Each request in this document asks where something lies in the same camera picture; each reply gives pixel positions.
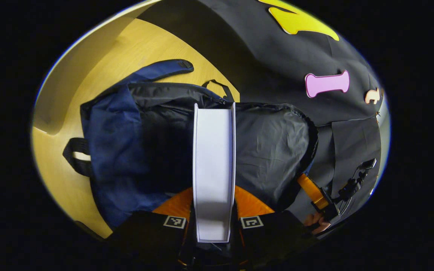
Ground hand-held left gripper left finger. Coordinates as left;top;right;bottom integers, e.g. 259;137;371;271
110;187;195;268

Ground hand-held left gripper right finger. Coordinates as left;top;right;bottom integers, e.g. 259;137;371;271
234;185;316;267

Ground white book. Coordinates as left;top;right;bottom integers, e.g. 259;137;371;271
193;102;237;244

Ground blue schoolbag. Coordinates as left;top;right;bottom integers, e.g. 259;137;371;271
63;59;319;231

